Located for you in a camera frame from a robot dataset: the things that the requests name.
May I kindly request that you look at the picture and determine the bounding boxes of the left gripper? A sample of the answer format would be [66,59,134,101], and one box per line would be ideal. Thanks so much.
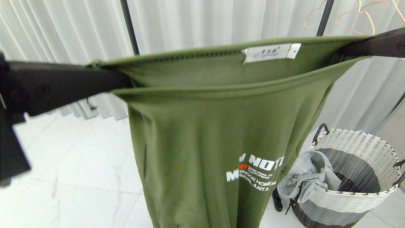
[0,52,32,188]

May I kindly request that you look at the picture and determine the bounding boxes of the green printed shirt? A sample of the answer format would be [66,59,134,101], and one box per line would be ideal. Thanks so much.
[85,35,375,228]

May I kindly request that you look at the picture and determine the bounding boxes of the pale grey shorts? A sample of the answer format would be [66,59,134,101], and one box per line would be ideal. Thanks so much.
[277,150,343,216]

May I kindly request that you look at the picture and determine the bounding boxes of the pink clothes hanger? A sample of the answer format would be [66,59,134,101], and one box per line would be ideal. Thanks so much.
[335,0,405,36]
[304,0,329,37]

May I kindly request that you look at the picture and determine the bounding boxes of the black clothes rack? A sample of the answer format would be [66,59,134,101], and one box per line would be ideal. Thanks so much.
[120,0,335,212]

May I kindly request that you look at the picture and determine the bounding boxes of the white laundry basket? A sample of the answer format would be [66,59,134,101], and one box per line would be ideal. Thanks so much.
[290,123,405,228]

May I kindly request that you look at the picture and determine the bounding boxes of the white curtain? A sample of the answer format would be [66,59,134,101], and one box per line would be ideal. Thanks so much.
[0,0,405,135]

